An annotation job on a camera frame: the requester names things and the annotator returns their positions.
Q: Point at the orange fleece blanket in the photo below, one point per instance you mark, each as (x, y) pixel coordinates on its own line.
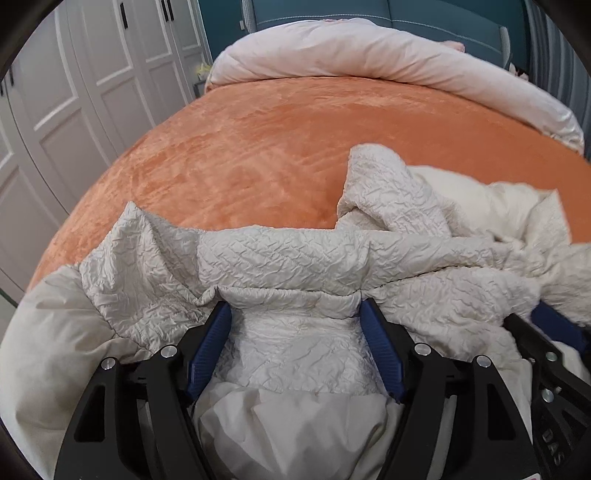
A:
(258, 152)

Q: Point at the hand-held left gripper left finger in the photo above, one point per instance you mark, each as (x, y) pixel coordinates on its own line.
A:
(210, 350)

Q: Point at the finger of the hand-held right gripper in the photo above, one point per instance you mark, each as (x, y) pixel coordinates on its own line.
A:
(540, 350)
(556, 325)

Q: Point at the pink fleece cloth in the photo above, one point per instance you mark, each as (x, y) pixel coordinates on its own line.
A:
(455, 45)

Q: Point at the black white plush toy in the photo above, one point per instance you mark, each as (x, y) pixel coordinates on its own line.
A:
(521, 71)

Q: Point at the cream crinkled quilt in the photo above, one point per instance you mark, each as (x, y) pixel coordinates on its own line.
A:
(295, 258)

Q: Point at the white wardrobe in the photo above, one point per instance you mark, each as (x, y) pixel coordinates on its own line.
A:
(83, 92)

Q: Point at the grey blue curtain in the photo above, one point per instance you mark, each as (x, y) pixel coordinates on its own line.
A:
(554, 41)

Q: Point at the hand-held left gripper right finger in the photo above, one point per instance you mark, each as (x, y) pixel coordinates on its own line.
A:
(381, 355)

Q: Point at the yellow bedside ornament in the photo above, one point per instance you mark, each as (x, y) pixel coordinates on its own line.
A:
(204, 71)

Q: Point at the pale pink duvet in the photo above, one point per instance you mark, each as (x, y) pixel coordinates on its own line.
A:
(369, 53)

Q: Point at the blue bed headboard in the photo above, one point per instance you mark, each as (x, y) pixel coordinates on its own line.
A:
(443, 18)

